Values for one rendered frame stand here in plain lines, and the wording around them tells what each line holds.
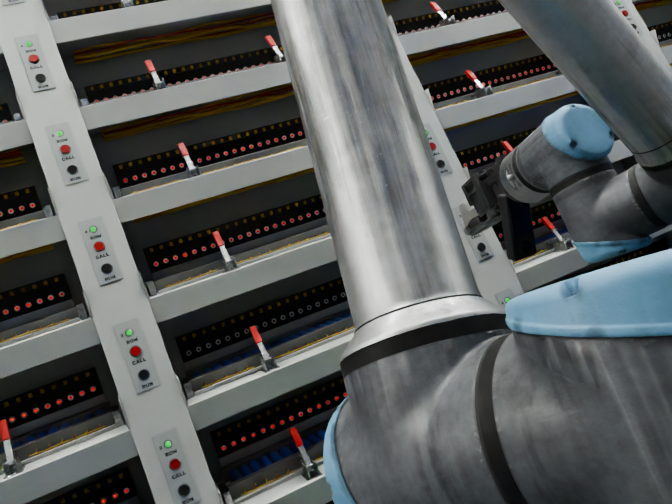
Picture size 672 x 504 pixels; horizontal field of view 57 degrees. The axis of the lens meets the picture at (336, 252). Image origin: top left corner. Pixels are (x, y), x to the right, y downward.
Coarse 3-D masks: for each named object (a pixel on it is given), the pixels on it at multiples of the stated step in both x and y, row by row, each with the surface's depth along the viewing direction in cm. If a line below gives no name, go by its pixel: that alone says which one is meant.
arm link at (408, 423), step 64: (320, 0) 58; (320, 64) 56; (384, 64) 56; (320, 128) 55; (384, 128) 53; (320, 192) 57; (384, 192) 51; (384, 256) 49; (448, 256) 50; (384, 320) 48; (448, 320) 45; (384, 384) 45; (448, 384) 43; (384, 448) 45; (448, 448) 41
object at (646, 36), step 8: (624, 0) 162; (632, 8) 162; (640, 16) 161; (640, 24) 160; (648, 32) 160; (648, 40) 159; (656, 48) 159; (664, 56) 159; (664, 64) 158; (624, 160) 169; (632, 160) 166
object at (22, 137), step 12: (0, 108) 128; (0, 120) 129; (12, 120) 118; (24, 120) 112; (0, 132) 111; (12, 132) 112; (24, 132) 112; (0, 144) 111; (12, 144) 111; (24, 144) 112; (0, 156) 120; (12, 156) 123
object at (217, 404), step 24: (336, 312) 134; (264, 336) 128; (192, 360) 123; (288, 360) 114; (312, 360) 111; (336, 360) 113; (240, 384) 107; (264, 384) 108; (288, 384) 110; (192, 408) 104; (216, 408) 105; (240, 408) 107
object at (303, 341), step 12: (336, 324) 121; (348, 324) 122; (300, 336) 120; (312, 336) 120; (324, 336) 120; (276, 348) 117; (288, 348) 118; (300, 348) 117; (240, 360) 115; (252, 360) 115; (216, 372) 113; (228, 372) 114; (240, 372) 113; (192, 384) 111; (204, 384) 112
